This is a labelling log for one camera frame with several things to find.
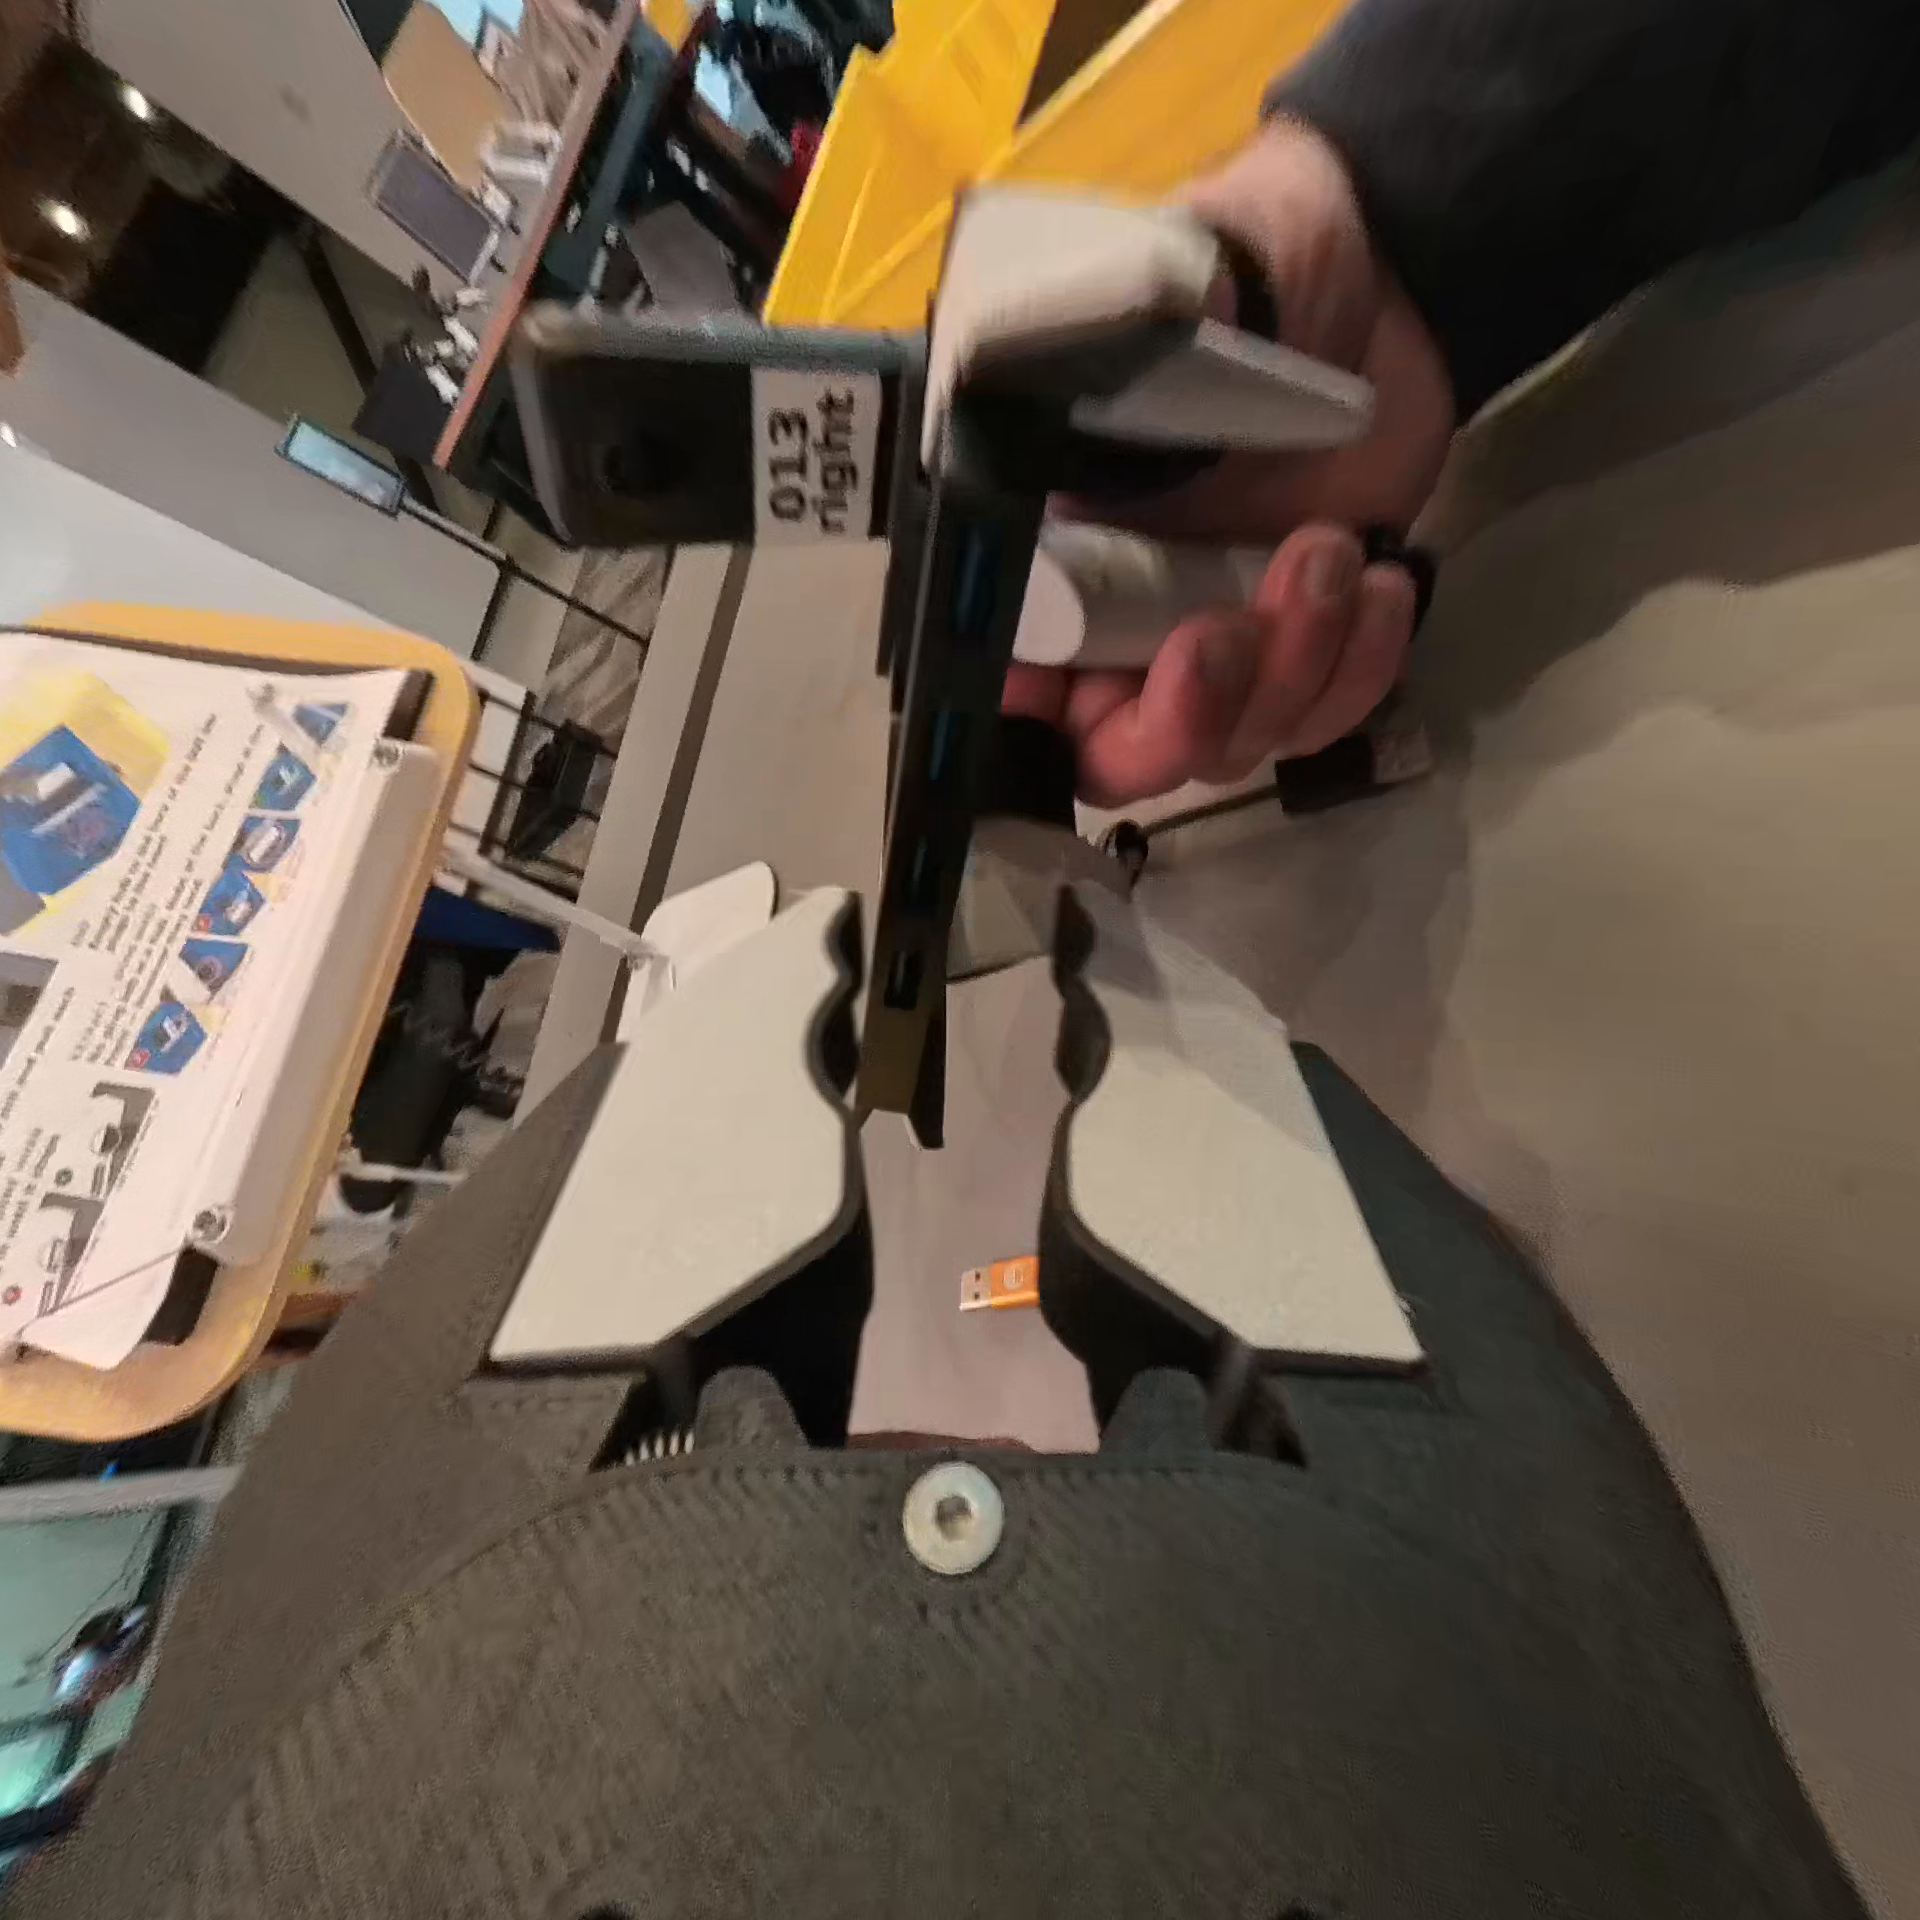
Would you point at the person's right hand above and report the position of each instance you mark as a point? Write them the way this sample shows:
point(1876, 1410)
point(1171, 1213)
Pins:
point(1349, 451)

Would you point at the yellow plastic bin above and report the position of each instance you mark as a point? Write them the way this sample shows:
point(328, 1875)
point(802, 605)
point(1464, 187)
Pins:
point(902, 182)

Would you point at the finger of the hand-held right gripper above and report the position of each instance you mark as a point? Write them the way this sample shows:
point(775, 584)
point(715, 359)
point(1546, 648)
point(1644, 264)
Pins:
point(1080, 284)

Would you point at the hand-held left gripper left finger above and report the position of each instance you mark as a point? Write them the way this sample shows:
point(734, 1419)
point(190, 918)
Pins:
point(691, 1184)

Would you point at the person's right forearm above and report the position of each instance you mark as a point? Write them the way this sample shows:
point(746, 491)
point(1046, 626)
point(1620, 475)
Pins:
point(1576, 150)

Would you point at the printed instruction sheet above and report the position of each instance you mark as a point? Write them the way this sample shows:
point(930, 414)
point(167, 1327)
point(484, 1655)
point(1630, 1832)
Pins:
point(301, 931)

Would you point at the black slim usb hub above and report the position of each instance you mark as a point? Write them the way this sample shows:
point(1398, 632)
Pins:
point(922, 840)

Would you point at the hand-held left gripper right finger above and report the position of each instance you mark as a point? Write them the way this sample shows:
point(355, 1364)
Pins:
point(1244, 1202)

